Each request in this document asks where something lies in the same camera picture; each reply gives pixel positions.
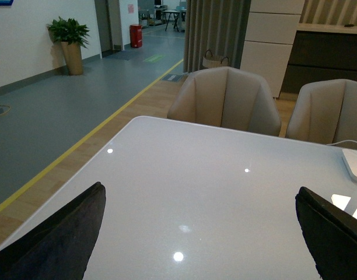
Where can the dark counter cabinet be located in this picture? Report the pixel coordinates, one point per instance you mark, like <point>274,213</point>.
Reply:
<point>318,56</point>

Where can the woven basket with handles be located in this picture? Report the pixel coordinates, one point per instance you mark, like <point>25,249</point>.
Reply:
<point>213,61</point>

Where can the beige right chair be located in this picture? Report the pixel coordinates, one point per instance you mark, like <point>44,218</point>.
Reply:
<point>326,113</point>

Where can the beige chair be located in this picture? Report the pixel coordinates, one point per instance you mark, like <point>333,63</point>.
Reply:
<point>227,97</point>
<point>326,113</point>

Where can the white desk lamp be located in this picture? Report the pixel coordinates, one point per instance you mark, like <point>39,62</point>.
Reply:
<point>349,157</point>

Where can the distant table with legs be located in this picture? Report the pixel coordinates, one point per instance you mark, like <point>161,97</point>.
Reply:
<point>177,16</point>

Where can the white drawer cabinet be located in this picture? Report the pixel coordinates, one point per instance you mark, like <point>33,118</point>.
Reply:
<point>270,33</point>

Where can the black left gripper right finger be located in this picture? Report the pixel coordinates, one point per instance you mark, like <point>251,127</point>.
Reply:
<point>330,235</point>

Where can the beige left chair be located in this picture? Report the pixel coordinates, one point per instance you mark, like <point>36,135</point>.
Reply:
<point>227,97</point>

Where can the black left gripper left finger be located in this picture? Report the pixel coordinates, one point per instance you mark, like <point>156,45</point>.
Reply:
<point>60,246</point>

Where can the green potted plant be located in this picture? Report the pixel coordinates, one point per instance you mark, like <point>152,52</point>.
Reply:
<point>72,36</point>

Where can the red fire extinguisher box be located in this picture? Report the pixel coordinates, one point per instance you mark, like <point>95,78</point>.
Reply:
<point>135,35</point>

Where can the gray curtain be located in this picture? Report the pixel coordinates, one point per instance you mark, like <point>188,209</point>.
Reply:
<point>219,26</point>

